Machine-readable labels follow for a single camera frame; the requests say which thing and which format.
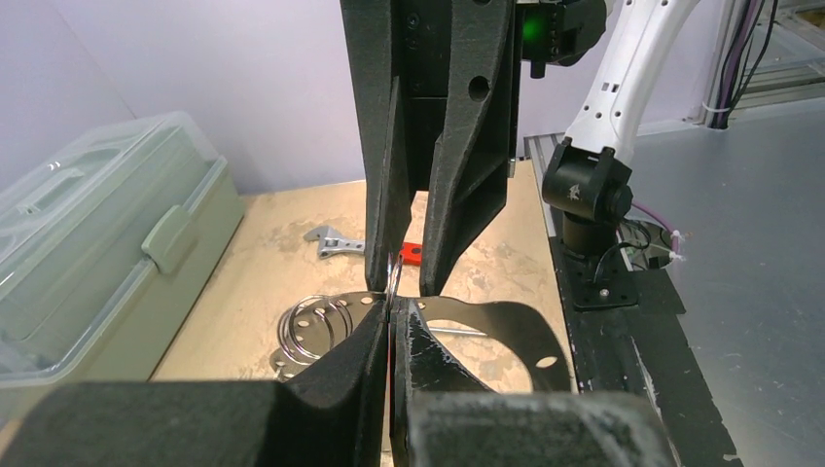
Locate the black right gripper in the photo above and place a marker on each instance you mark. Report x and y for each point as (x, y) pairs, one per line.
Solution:
(424, 76)

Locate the green translucent plastic toolbox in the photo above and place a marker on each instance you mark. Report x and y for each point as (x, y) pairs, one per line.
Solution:
(104, 251)

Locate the adjustable wrench red handle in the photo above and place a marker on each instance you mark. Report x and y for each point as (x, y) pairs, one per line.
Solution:
(331, 242)

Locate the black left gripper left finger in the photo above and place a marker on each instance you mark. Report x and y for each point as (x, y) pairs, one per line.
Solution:
(330, 414)

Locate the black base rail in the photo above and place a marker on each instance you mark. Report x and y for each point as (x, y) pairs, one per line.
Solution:
(632, 341)

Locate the silver keyring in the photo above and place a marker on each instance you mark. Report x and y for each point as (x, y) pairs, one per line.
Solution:
(394, 272)

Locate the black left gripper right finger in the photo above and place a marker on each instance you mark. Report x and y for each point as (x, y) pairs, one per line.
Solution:
(443, 415)

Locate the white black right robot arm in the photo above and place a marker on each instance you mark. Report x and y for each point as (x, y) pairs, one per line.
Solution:
(587, 177)

